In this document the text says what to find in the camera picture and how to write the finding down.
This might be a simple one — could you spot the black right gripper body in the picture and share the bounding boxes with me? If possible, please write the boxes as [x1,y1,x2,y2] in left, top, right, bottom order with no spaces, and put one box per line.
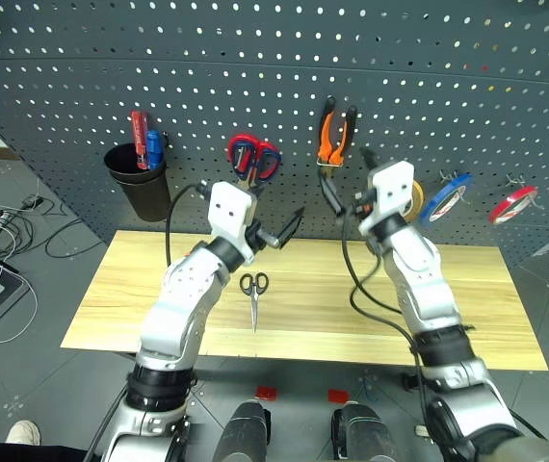
[335,189,378,226]

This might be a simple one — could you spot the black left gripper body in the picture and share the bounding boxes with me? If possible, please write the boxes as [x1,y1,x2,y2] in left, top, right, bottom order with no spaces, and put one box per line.
[243,217,287,253]

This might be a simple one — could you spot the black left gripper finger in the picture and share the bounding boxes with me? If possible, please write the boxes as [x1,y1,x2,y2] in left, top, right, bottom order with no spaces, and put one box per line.
[275,207,306,250]

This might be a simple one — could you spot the yellow tape roll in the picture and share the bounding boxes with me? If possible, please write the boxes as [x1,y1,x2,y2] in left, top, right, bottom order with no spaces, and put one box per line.
[401,179,427,223]

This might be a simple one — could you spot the blue tape roll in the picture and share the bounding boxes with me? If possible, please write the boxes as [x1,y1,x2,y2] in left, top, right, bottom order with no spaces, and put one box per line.
[419,172,475,230]

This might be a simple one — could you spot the red tape roll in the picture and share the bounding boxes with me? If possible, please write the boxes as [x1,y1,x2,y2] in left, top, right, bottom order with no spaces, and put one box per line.
[488,185,539,226]

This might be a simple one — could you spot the dark grey pegboard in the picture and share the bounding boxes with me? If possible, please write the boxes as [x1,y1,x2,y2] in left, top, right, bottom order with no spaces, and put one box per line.
[0,0,549,267]

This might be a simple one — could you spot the orange and black pliers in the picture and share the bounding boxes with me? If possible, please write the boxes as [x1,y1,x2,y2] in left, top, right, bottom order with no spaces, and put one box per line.
[316,94,359,168]

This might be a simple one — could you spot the red and blue scissors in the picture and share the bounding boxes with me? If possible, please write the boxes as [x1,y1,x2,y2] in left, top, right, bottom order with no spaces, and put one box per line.
[227,133,283,194]

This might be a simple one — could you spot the black plastic cup holder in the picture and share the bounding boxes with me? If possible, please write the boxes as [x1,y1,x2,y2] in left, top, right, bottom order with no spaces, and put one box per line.
[103,142,170,223]

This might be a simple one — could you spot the blue screwdriver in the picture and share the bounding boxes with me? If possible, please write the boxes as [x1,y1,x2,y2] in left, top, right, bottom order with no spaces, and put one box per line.
[145,129,165,170]

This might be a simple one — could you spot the red screwdriver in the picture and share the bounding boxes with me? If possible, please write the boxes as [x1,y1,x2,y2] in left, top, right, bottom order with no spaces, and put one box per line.
[130,110,151,171]

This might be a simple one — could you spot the dark rounded robot leg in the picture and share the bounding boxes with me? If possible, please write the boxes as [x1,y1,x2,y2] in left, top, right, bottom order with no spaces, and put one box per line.
[329,402,400,462]
[215,400,274,462]

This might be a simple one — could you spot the white shoe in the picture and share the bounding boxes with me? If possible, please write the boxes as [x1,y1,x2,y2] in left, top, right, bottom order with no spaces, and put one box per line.
[4,419,42,448]

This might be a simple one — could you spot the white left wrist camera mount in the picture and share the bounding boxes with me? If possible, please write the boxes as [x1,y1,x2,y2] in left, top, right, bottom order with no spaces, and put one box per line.
[205,181,259,247]

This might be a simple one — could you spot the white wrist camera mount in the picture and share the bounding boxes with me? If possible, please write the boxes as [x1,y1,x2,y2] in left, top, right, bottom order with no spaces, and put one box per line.
[367,160,416,218]
[205,181,259,247]

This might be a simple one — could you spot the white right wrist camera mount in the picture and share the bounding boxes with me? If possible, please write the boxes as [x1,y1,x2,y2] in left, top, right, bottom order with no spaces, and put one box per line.
[367,160,416,218]

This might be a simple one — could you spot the black handled scissors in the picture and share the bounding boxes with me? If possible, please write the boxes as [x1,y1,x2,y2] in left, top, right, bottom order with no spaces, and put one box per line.
[239,270,271,336]

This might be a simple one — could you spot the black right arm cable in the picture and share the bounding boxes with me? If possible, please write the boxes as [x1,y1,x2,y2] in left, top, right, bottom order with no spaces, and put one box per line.
[339,214,433,437]

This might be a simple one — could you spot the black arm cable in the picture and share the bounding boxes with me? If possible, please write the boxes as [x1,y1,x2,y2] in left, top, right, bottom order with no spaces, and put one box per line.
[165,180,209,268]
[339,214,433,437]

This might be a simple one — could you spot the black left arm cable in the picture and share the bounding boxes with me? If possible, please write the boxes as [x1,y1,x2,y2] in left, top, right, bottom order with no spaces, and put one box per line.
[165,180,209,268]

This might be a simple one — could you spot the black floor cable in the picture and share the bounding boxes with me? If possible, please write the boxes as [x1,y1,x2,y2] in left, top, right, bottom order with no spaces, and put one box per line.
[44,216,106,260]

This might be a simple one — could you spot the white floor cable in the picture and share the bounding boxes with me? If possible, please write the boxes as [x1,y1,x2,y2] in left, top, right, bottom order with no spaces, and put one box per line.
[0,205,40,346]

